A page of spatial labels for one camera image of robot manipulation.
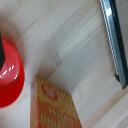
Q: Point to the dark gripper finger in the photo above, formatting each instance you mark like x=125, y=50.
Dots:
x=1, y=50

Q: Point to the red plastic bowl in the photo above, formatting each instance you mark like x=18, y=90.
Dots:
x=11, y=83

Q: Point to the yellow red food box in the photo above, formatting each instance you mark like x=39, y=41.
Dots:
x=53, y=110

